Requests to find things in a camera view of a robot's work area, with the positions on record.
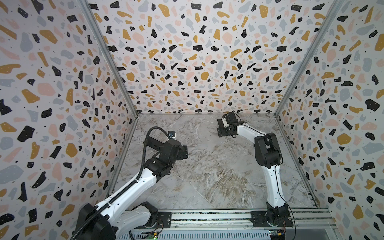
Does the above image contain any white ribbed cable tray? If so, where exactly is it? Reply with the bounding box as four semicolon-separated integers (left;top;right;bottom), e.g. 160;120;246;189
132;230;271;240

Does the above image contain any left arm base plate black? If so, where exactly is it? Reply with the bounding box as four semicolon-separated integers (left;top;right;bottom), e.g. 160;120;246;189
135;212;172;229

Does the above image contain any right corner aluminium post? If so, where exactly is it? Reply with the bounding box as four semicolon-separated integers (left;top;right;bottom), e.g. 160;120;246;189
274;0;343;119

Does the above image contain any black phone left side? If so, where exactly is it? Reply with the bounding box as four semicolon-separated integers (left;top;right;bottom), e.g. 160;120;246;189
147;137;164;151

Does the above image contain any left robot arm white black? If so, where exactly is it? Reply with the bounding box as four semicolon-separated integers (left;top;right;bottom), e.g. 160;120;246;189
71;139;188;240

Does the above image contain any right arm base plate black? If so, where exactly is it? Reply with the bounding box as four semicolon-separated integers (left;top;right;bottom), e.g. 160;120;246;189
250;211;294;228

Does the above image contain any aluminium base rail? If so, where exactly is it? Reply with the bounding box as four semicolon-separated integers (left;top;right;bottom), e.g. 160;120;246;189
116;209;342;240

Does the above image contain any left corner aluminium post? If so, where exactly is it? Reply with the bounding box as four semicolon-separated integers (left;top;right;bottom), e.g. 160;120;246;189
78;0;138;119

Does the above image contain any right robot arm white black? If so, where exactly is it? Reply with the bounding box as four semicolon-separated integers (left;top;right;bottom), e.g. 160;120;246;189
217;113;290;226

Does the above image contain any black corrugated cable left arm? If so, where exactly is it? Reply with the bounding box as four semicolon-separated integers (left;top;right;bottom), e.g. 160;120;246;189
70;126;172;240

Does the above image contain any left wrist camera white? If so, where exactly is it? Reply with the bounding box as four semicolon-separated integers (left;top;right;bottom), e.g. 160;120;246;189
168;131;176;140

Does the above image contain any corner aluminium post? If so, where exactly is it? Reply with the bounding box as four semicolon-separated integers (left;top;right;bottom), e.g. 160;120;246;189
274;0;343;119
78;0;138;119

